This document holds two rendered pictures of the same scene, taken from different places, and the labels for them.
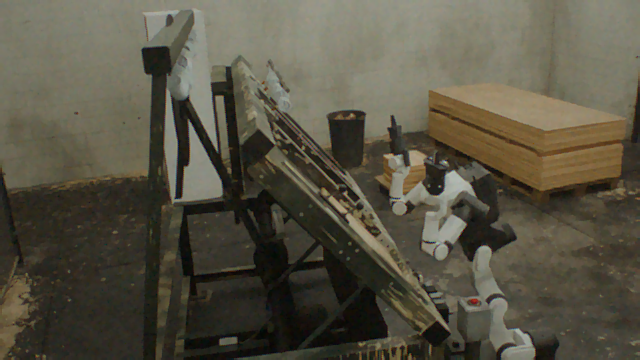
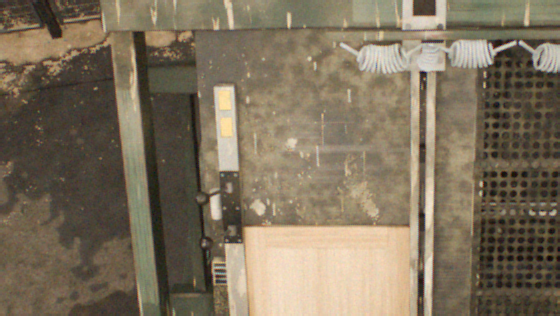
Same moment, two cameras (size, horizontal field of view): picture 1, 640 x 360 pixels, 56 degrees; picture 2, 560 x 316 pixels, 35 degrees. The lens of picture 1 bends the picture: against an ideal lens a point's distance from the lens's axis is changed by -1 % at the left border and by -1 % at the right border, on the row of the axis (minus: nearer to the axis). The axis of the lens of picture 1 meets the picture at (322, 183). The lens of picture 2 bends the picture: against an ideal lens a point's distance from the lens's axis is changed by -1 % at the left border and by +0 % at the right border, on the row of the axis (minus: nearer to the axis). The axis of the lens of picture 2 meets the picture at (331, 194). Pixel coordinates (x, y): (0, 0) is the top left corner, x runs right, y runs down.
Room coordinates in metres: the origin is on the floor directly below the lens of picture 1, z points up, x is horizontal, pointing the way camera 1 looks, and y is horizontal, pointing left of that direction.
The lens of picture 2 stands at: (3.17, -1.10, 3.39)
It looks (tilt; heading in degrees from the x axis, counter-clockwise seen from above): 59 degrees down; 106
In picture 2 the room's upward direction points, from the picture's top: 7 degrees counter-clockwise
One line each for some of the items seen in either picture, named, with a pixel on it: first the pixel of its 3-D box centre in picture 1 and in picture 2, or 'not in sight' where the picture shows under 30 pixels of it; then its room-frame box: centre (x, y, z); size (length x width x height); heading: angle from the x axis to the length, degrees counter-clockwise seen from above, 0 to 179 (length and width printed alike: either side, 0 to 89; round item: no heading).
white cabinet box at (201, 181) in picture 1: (183, 106); not in sight; (6.73, 1.51, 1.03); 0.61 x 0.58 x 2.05; 18
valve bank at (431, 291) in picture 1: (429, 301); not in sight; (2.88, -0.55, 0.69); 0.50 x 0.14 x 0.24; 8
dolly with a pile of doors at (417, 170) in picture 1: (405, 175); not in sight; (6.35, -0.92, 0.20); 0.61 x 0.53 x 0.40; 18
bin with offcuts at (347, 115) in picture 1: (347, 139); not in sight; (7.52, -0.35, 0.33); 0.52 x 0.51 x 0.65; 18
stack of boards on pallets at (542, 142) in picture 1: (513, 133); not in sight; (7.13, -2.36, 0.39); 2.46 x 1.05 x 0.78; 18
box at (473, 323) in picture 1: (473, 319); not in sight; (2.46, -0.68, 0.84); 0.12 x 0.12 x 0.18; 8
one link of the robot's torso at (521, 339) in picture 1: (511, 346); not in sight; (3.00, -1.06, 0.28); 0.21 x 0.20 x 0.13; 98
